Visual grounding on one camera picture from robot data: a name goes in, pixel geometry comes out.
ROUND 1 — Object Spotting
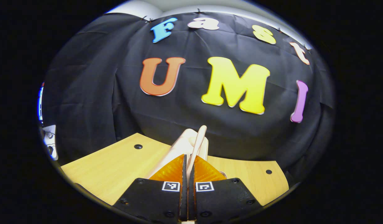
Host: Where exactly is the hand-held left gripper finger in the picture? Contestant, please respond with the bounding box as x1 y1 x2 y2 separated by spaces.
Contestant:
188 155 263 222
113 154 188 222

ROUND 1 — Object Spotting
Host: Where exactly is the black backdrop cloth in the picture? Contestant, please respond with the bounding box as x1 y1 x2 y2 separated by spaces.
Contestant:
42 12 335 187

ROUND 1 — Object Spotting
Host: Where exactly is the white device with cables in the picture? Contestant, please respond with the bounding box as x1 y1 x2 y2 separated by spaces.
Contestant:
42 124 59 161

